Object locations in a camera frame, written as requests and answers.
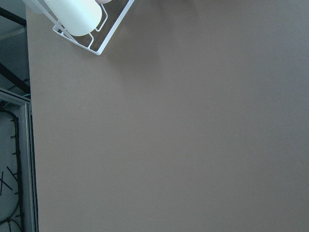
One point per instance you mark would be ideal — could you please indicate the white cup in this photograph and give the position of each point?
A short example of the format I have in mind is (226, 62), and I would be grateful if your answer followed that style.
(79, 17)

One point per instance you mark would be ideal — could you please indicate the white wire cup rack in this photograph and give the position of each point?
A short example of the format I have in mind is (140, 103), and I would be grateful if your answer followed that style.
(95, 42)

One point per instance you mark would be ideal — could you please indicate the aluminium frame rail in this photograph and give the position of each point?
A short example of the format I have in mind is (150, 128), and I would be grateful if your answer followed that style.
(18, 194)

